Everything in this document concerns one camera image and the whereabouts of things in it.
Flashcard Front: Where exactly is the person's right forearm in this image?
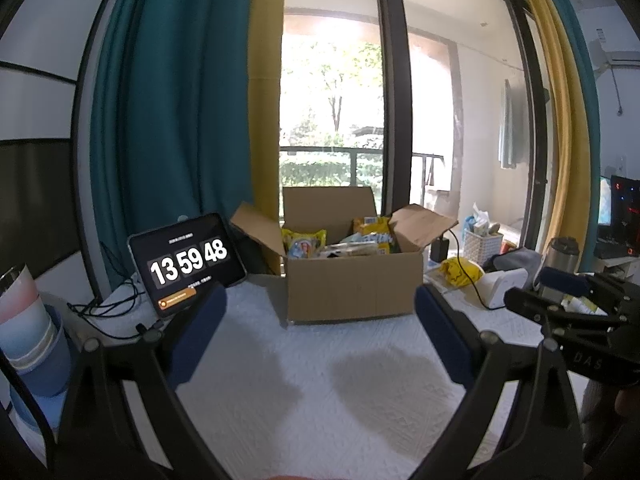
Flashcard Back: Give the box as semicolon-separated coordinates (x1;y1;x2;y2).
580;380;640;480

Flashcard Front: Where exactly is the white air conditioner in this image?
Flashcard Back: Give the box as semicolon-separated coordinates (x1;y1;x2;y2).
587;25;640;68

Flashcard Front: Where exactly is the black charging cable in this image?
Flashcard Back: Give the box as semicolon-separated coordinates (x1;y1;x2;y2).
67;240;166;343

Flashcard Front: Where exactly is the dark headboard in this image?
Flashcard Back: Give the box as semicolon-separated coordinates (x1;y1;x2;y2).
0;137;91;281

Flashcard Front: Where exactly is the long black cable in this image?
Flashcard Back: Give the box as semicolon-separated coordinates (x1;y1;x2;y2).
442;227;493;311

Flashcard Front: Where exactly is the beige snack packet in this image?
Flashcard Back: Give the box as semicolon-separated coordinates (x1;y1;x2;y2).
320;241;378;260

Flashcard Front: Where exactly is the white box-shaped device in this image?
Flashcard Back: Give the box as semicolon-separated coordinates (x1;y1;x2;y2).
477;267;531;311

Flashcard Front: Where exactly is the hanging pale towel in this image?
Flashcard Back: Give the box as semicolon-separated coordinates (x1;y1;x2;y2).
497;79;523;170

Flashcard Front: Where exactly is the person's right hand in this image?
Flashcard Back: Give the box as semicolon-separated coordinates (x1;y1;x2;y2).
615;390;640;418

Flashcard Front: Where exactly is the white tissue paper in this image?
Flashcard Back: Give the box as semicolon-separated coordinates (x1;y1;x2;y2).
470;202;493;236

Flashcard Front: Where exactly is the dark sliding door frame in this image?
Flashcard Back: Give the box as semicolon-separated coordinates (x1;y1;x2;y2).
500;0;561;251

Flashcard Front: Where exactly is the pastel gradient tumbler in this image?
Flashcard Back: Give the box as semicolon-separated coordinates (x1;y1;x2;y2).
0;265;51;376

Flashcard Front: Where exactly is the brown cardboard box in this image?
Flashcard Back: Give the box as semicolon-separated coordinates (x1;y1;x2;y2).
230;186;460;326

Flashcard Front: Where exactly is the black balcony railing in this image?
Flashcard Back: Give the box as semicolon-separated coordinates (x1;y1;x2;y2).
279;145;446;203

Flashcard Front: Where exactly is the dark window frame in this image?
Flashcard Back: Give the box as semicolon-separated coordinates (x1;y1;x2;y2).
372;0;413;211

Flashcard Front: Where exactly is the yellow plastic bag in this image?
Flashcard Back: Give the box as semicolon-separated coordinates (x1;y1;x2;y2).
439;256;485;288

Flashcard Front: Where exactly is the black computer monitor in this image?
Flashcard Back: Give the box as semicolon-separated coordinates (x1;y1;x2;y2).
597;175;640;241

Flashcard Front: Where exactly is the grey cloth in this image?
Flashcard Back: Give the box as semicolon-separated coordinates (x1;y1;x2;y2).
482;247;543;276

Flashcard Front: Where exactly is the steel thermos flask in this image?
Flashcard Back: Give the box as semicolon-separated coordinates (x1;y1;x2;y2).
542;236;581;286

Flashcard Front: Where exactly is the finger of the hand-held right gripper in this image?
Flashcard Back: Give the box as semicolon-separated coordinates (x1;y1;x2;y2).
504;287;614;334
539;266;627;304

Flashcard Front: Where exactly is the yellow packet with picture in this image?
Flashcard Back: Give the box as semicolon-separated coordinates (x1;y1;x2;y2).
281;227;327;260

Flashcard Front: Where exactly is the black tablet showing clock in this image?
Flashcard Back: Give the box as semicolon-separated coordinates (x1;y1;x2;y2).
127;212;247;320

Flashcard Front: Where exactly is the white woven basket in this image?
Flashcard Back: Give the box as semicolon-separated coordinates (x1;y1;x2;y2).
462;230;505;265

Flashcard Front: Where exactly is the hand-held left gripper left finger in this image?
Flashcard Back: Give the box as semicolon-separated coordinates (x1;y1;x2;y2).
50;282;228;480

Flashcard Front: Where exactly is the yellow curtain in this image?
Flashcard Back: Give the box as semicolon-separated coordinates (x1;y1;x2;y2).
247;0;288;276
507;0;588;261

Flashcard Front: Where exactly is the small yellow blue packet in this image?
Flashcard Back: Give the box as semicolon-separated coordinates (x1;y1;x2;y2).
352;215;396;256

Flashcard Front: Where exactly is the teal curtain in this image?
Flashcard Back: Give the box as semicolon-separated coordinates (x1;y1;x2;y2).
90;0;256;276
530;0;601;126

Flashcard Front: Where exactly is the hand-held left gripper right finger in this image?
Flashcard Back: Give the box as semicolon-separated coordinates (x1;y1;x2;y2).
407;282;586;480

